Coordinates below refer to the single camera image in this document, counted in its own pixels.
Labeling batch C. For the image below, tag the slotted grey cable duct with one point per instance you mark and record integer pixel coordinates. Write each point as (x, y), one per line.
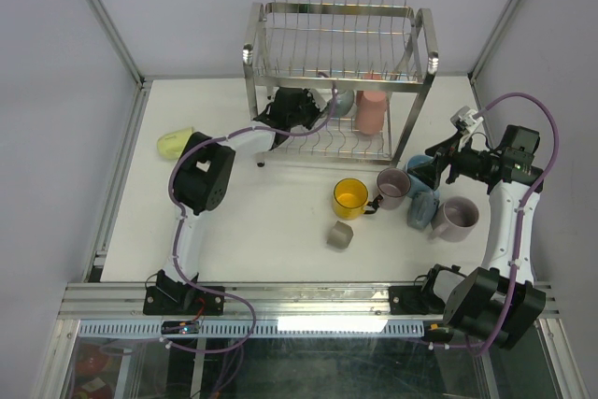
(289, 326)

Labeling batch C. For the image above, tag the aluminium mounting rail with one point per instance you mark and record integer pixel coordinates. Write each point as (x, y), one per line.
(267, 300)

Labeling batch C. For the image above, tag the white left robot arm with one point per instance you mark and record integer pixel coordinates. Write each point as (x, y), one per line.
(199, 182)

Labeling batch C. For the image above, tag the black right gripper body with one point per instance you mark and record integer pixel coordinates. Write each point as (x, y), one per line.
(470, 163)

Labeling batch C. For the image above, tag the pink mug with handle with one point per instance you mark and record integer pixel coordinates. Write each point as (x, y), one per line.
(372, 76)

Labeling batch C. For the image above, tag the tall pink cup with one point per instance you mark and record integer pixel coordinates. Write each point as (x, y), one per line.
(371, 110)

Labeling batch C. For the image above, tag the stainless steel dish rack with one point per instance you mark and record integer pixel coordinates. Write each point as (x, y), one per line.
(322, 46)

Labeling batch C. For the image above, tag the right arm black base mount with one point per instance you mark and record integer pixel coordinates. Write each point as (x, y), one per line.
(426, 294)

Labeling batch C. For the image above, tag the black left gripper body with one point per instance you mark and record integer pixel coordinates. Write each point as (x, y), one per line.
(308, 110)

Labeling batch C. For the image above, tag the yellow enamel mug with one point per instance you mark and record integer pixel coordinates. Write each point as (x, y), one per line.
(351, 200)

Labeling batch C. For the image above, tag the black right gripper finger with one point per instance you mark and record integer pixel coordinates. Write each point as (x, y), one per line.
(427, 169)
(446, 148)

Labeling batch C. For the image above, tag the lilac mug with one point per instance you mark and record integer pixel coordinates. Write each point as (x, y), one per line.
(393, 185)
(454, 219)

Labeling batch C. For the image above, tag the dark speckled grey mug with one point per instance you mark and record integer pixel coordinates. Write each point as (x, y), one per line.
(344, 101)

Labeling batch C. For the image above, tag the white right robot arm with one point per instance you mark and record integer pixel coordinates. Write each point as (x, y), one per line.
(497, 302)

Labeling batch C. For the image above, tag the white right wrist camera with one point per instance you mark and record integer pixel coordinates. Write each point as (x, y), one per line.
(466, 120)

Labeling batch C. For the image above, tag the small grey-green cup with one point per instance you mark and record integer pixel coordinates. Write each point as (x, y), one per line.
(339, 236)

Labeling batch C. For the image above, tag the blue-grey speckled jug mug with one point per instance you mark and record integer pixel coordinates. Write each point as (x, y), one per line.
(422, 210)

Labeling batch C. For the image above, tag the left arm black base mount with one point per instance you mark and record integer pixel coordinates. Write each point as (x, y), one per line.
(166, 297)

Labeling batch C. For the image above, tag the pale yellow-green mug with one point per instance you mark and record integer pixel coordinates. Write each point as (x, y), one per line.
(170, 146)

